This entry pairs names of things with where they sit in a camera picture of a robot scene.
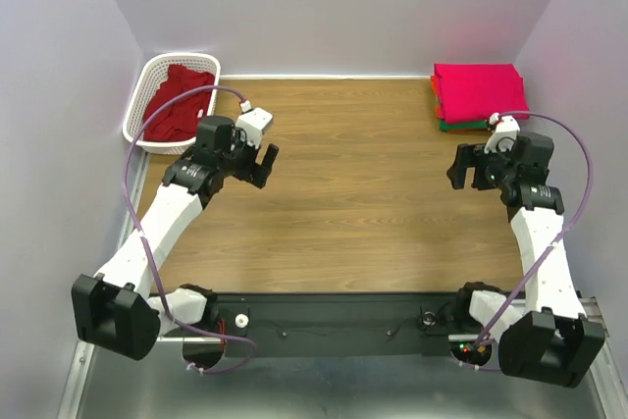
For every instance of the folded green t shirt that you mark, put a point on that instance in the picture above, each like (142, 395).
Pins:
(462, 126)

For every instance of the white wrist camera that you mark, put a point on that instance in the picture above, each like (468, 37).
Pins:
(505, 130)
(255, 123)

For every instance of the aluminium frame rail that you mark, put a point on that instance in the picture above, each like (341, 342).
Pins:
(609, 387)

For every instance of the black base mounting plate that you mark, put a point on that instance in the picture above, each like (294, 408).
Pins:
(221, 332)

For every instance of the folded orange t shirt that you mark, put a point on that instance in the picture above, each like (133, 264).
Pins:
(434, 86)

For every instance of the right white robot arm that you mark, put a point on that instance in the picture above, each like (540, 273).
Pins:
(541, 329)

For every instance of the dark red t shirt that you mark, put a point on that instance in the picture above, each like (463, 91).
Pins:
(179, 121)

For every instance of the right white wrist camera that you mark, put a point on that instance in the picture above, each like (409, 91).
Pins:
(505, 130)

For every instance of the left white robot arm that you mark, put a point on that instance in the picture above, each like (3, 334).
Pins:
(114, 308)

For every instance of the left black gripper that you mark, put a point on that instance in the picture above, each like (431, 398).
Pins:
(252, 167)

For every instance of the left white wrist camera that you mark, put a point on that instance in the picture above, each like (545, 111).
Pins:
(255, 123)

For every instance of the folded pink t shirt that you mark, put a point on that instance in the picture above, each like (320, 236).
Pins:
(473, 92)

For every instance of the white perforated plastic basket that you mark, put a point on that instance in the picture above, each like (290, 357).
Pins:
(164, 77)

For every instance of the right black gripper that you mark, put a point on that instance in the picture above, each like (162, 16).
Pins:
(477, 170)

